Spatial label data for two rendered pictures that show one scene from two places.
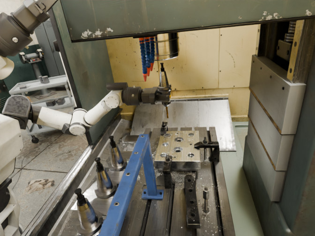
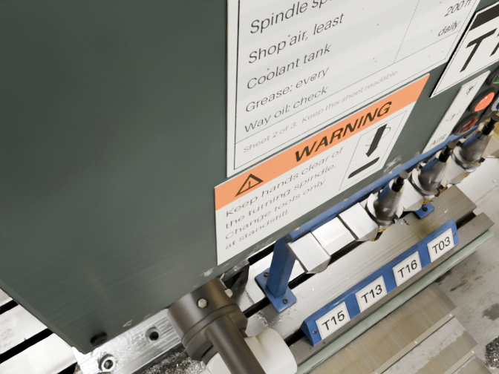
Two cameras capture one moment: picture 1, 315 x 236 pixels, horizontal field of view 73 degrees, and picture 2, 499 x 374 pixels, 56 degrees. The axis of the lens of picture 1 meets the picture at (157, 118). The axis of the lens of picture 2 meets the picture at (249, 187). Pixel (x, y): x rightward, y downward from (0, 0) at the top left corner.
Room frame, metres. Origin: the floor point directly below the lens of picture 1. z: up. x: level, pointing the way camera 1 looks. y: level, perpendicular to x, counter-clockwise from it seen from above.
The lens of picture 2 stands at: (1.05, 0.25, 1.95)
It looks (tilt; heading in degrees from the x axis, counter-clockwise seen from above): 59 degrees down; 221
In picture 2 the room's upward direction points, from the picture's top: 5 degrees clockwise
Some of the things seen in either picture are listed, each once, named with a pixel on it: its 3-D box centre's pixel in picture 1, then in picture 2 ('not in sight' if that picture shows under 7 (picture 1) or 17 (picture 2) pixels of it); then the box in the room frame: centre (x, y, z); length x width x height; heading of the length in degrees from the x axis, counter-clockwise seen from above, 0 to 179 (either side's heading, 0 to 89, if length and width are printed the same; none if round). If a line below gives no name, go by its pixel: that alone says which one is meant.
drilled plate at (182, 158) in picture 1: (178, 148); (138, 307); (0.98, -0.10, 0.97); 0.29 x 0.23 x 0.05; 169
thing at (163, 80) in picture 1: (163, 78); not in sight; (0.92, -0.05, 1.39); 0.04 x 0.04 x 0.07
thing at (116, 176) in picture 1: (112, 177); (405, 194); (0.52, 0.16, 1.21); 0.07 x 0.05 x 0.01; 79
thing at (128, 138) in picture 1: (131, 138); (310, 254); (0.73, 0.12, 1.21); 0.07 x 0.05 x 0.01; 79
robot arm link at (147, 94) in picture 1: (144, 95); (188, 287); (0.94, 0.05, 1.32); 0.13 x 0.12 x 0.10; 169
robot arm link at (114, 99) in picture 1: (119, 94); (238, 353); (0.95, 0.16, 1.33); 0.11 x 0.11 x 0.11; 79
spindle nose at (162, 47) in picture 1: (160, 41); not in sight; (0.92, -0.05, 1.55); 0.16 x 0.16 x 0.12
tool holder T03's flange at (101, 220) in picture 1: (90, 224); (466, 156); (0.36, 0.19, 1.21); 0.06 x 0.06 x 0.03
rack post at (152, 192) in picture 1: (149, 170); (281, 265); (0.72, 0.06, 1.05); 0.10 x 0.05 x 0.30; 79
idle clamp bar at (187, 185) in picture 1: (191, 201); not in sight; (0.63, -0.10, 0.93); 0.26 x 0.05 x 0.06; 174
